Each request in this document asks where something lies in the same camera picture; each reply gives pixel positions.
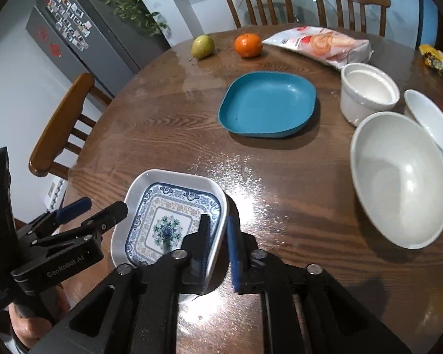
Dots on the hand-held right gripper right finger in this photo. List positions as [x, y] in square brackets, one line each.
[233, 252]

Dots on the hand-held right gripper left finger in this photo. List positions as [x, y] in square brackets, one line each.
[205, 245]

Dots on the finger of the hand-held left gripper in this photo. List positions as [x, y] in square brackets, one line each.
[75, 207]
[107, 217]

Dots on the white blue-patterned square plate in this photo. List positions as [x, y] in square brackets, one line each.
[162, 206]

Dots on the blue square plate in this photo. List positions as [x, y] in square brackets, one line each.
[265, 103]

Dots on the large white bowl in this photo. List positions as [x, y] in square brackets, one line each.
[391, 177]

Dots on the white straight-sided bowl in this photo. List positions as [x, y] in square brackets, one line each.
[369, 84]

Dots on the small white bowl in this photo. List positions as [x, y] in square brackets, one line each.
[428, 114]

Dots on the person's left hand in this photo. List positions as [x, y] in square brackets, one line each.
[31, 332]

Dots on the red fridge sticker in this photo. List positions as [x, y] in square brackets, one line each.
[43, 33]
[56, 49]

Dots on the grey refrigerator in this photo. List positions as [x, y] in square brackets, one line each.
[107, 44]

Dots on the cluster of fridge magnets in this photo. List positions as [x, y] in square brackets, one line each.
[68, 18]

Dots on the green pear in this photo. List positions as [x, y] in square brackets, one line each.
[202, 47]

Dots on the orange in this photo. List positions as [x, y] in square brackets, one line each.
[248, 45]

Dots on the trailing green plant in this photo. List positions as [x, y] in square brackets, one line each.
[133, 3]

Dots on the white red snack bag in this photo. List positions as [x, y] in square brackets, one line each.
[325, 44]

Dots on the yellow snack packet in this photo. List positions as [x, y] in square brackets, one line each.
[430, 57]

